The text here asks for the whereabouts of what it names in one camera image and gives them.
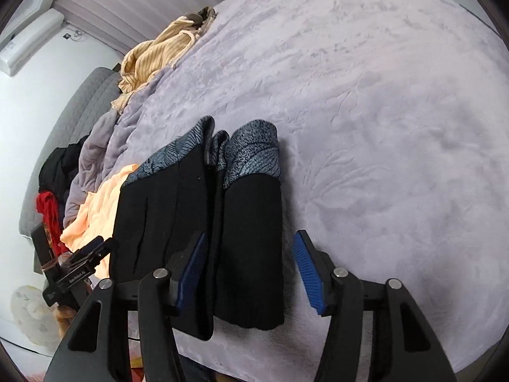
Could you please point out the purple plush blanket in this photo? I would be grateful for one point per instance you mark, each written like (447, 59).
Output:
(377, 127)

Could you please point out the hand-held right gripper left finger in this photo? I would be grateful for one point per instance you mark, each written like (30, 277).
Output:
(195, 270)

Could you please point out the yellow ribbed garment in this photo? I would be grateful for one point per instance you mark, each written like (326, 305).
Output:
(155, 59)

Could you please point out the dark brown grey garment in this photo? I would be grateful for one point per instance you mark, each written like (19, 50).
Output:
(204, 18)

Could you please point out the red cloth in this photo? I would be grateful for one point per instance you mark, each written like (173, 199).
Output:
(47, 207)

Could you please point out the wall socket with plug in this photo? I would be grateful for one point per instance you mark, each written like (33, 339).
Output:
(66, 36)

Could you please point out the black pants grey patterned waistband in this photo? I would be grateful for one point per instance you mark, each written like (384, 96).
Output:
(246, 246)

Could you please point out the white air conditioner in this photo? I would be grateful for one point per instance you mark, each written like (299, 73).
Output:
(28, 39)

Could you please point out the pale pleated curtain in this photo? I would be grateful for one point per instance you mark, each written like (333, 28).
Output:
(131, 4)

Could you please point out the person's left hand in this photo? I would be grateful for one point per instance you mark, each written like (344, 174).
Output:
(63, 318)

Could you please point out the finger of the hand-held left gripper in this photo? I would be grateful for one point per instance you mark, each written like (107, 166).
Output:
(108, 244)
(90, 244)

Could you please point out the dark brown box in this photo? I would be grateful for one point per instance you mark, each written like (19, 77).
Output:
(39, 242)

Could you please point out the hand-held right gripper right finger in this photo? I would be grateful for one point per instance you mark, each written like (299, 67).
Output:
(308, 274)

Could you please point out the black cloth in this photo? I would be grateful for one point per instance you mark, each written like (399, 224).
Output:
(59, 167)

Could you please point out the orange garment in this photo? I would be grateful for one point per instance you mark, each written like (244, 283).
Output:
(99, 211)

